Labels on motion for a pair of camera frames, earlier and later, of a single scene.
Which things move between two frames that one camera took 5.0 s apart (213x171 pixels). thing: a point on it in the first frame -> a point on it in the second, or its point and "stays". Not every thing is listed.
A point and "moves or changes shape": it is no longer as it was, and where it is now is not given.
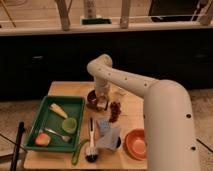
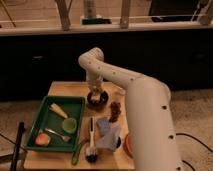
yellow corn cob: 58,110 stays
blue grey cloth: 108,136 stays
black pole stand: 17,146 stays
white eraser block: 101,105 moves or changes shape
